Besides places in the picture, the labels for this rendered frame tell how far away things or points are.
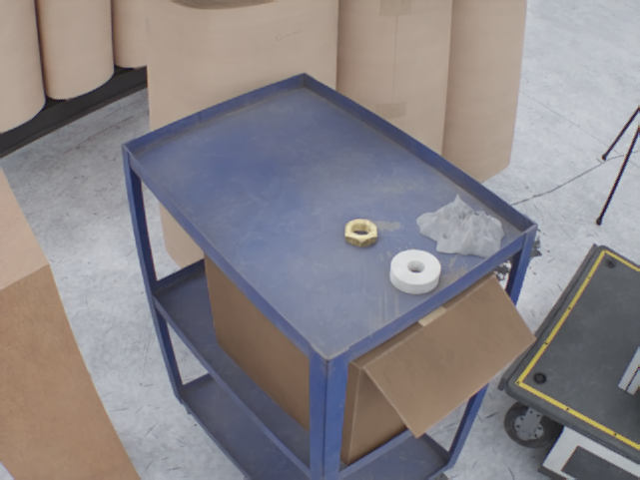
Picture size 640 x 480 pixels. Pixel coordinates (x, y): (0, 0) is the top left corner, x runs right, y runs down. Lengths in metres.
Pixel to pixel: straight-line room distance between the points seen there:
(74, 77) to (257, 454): 2.03
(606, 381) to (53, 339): 1.31
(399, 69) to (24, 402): 1.28
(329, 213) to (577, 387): 0.85
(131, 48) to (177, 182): 2.11
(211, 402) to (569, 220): 1.60
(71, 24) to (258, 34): 1.68
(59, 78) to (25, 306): 2.17
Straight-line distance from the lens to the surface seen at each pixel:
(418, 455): 1.70
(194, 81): 1.54
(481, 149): 2.32
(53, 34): 3.06
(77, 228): 2.63
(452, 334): 1.05
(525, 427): 1.81
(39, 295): 1.07
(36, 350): 1.14
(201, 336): 1.44
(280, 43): 1.50
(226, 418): 1.76
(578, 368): 1.72
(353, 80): 1.82
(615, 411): 1.67
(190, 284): 1.55
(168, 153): 1.29
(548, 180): 2.92
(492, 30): 2.12
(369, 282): 1.01
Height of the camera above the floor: 1.57
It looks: 40 degrees down
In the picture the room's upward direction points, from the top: 2 degrees clockwise
